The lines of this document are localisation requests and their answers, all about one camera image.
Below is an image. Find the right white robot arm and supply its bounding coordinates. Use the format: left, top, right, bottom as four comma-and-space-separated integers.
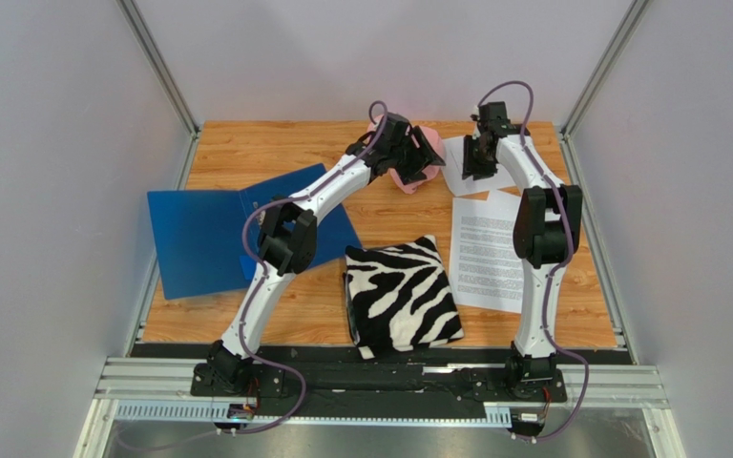
462, 102, 583, 392

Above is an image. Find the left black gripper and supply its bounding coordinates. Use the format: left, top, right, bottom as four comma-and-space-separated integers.
389, 128, 446, 187

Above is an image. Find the corner aluminium post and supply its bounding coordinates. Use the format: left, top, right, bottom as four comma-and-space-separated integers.
561, 0, 653, 137
116, 0, 200, 136

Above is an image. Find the purple cable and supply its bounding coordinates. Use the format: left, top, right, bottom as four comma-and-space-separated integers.
115, 100, 390, 436
475, 80, 592, 442

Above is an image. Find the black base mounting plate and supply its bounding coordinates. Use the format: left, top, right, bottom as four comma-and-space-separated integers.
131, 344, 634, 421

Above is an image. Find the aluminium frame rail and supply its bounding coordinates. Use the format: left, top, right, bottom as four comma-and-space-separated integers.
74, 350, 682, 457

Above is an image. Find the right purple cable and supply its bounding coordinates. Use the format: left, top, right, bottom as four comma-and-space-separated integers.
475, 80, 592, 442

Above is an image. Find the rear white paper sheet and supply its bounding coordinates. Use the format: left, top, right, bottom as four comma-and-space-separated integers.
486, 190, 521, 207

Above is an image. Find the top printed paper sheet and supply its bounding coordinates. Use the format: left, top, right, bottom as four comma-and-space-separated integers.
440, 132, 549, 198

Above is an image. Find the zebra print cushion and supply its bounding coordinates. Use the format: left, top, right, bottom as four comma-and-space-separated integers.
343, 235, 465, 361

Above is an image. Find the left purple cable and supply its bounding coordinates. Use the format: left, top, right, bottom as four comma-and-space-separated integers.
115, 100, 390, 436

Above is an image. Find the blue file folder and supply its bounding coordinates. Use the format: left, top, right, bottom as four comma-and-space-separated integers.
146, 162, 364, 302

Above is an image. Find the left corner aluminium post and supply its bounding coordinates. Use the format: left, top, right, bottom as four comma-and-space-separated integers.
116, 0, 200, 136

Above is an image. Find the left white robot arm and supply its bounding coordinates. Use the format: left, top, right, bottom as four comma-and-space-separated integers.
206, 113, 446, 385

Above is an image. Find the printed paper sheet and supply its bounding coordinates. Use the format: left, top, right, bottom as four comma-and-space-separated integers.
440, 132, 549, 198
449, 198, 524, 314

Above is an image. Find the right corner aluminium post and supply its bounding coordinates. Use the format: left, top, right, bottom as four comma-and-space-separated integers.
561, 0, 653, 137

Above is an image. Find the front printed paper sheet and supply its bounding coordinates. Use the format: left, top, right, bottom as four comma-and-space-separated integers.
449, 198, 524, 314

